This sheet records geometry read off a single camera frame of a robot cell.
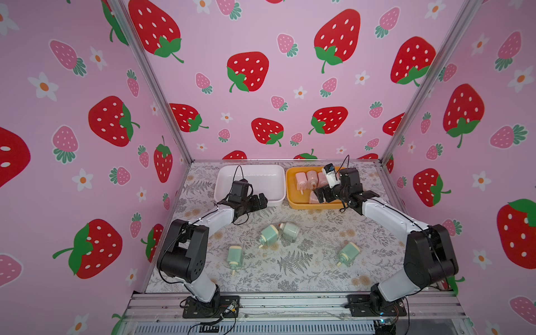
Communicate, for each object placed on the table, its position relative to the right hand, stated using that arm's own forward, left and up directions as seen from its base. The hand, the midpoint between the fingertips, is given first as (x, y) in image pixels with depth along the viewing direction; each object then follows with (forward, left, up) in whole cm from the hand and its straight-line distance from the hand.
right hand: (332, 183), depth 91 cm
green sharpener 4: (-28, -5, -9) cm, 30 cm away
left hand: (-7, +32, -8) cm, 33 cm away
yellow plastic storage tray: (-1, +12, -15) cm, 19 cm away
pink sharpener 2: (+9, +8, -9) cm, 15 cm away
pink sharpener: (+7, +13, -9) cm, 17 cm away
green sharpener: (-23, +27, -9) cm, 36 cm away
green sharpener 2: (-20, +18, -8) cm, 28 cm away
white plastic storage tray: (+13, +30, -15) cm, 37 cm away
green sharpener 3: (-33, +39, -8) cm, 51 cm away
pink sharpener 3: (-3, +8, -7) cm, 11 cm away
